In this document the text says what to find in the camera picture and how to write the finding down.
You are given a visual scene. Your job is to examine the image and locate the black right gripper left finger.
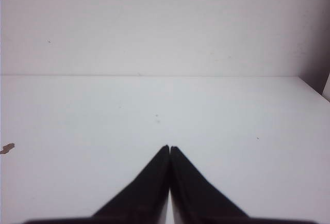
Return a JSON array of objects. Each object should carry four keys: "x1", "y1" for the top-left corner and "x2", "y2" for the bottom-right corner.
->
[{"x1": 26, "y1": 145, "x2": 170, "y2": 224}]

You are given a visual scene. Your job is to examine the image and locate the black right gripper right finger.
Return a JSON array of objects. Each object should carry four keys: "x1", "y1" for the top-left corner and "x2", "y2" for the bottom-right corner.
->
[{"x1": 170, "y1": 146, "x2": 313, "y2": 224}]

